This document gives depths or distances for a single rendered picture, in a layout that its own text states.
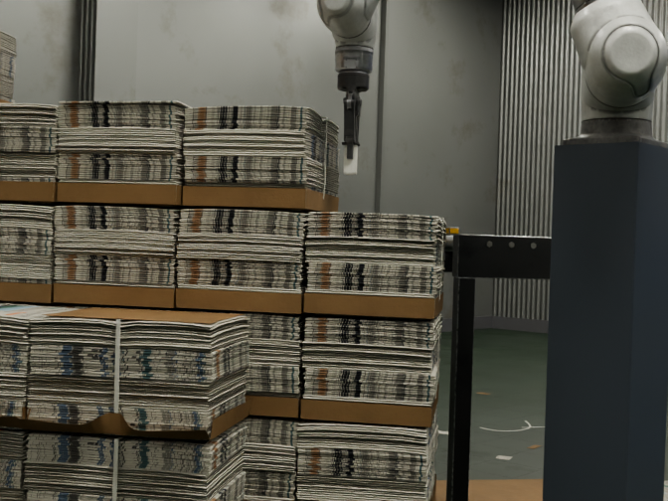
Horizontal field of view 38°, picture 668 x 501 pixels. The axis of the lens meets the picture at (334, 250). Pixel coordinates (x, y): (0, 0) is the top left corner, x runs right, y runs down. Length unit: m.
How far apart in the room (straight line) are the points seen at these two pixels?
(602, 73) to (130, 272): 1.10
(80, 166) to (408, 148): 6.34
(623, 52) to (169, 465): 1.19
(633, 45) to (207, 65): 5.07
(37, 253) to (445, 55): 7.00
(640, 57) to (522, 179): 7.49
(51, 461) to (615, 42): 1.38
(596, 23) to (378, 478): 1.05
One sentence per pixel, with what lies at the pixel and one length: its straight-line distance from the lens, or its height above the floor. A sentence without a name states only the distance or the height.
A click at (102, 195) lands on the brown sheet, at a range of 2.26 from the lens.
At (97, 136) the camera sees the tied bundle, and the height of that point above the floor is 0.99.
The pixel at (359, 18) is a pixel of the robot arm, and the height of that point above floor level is 1.25.
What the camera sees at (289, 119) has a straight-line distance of 2.17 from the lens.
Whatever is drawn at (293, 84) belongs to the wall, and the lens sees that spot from 7.43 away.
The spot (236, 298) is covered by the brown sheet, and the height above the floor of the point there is 0.63.
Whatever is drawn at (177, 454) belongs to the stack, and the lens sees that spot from 1.93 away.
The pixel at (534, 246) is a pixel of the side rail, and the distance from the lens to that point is 2.79.
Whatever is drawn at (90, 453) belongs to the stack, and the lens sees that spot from 1.99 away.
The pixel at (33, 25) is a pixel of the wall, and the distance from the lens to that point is 6.08.
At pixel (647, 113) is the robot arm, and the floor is 1.07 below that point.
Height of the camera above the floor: 0.76
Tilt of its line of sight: level
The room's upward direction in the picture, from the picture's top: 2 degrees clockwise
